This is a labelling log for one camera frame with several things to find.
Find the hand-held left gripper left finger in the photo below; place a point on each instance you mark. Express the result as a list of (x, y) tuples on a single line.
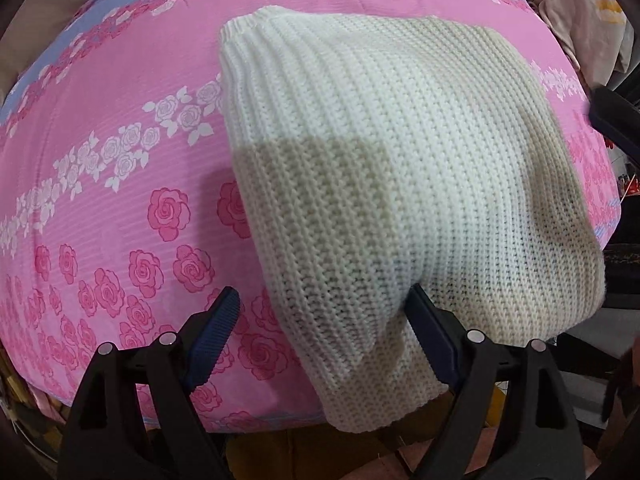
[(215, 342)]

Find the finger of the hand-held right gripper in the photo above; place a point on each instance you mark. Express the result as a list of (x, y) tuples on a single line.
[(615, 110)]

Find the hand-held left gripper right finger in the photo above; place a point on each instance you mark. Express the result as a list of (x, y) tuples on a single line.
[(435, 342)]

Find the white red black knit sweater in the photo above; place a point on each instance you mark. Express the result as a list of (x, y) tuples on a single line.
[(390, 170)]

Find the beige printed cloth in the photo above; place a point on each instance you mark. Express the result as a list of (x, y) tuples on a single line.
[(580, 10)]

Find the pink floral bedsheet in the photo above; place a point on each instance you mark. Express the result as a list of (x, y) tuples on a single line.
[(125, 160)]

